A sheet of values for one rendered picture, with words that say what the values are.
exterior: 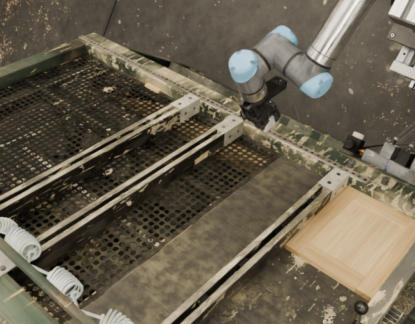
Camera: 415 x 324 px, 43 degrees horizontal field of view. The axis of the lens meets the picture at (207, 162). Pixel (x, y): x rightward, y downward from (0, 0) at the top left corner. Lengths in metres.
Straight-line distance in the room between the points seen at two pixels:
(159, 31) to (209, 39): 0.41
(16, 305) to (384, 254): 1.11
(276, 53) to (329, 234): 0.69
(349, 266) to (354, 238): 0.13
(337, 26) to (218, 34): 2.14
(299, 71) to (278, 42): 0.10
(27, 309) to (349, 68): 2.13
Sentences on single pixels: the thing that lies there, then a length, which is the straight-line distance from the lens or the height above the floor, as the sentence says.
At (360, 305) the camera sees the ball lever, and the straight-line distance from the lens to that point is 1.43.
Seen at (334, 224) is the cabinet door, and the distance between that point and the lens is 1.83.
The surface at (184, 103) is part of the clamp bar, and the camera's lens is 2.23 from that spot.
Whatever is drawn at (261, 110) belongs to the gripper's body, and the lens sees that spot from 1.52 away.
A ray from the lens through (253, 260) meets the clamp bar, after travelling 1.59.
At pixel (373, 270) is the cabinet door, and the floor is 1.15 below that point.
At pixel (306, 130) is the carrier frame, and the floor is 0.18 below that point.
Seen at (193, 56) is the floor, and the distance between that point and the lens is 3.46.
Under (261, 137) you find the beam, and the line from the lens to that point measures 2.13.
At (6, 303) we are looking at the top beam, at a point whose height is 1.93.
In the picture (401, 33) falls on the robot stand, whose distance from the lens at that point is 1.85.
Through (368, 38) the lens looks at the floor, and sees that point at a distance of 2.99.
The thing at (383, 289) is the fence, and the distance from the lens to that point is 1.66.
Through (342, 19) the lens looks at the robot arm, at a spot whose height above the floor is 1.61.
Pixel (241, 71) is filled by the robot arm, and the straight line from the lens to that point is 1.34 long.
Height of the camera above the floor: 2.80
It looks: 57 degrees down
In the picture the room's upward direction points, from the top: 89 degrees counter-clockwise
